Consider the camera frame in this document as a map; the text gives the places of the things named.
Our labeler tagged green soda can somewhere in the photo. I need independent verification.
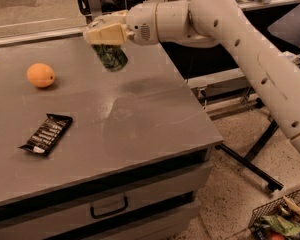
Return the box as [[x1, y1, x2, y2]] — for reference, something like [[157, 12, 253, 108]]
[[92, 44, 128, 72]]

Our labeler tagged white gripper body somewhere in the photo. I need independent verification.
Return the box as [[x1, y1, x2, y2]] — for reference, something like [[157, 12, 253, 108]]
[[126, 3, 159, 45]]

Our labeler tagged black drawer handle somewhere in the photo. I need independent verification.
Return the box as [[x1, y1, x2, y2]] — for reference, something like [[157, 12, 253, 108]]
[[89, 196, 128, 219]]

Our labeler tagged green bag in basket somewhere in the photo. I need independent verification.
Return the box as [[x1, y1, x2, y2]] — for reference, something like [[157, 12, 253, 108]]
[[260, 215, 300, 237]]

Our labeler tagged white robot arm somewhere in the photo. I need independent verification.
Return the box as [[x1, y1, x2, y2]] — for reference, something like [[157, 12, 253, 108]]
[[83, 0, 300, 153]]

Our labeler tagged black wire basket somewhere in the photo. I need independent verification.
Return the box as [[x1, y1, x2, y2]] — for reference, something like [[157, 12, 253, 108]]
[[248, 190, 300, 240]]

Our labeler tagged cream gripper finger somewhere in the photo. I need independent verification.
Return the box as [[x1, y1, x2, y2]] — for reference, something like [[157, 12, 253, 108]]
[[83, 23, 128, 45], [88, 10, 128, 28]]

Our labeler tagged black metal floor stand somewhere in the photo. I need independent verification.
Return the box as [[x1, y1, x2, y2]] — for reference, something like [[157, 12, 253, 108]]
[[216, 116, 284, 192]]

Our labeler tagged orange fruit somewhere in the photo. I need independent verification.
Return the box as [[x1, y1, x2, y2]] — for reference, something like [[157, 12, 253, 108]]
[[27, 63, 55, 88]]

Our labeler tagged black snack bar wrapper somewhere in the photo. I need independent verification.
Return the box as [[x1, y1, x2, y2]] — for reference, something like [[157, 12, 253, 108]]
[[20, 114, 73, 157]]

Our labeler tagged grey metal rail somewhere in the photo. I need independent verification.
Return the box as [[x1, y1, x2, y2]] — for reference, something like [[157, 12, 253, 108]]
[[0, 0, 300, 47]]

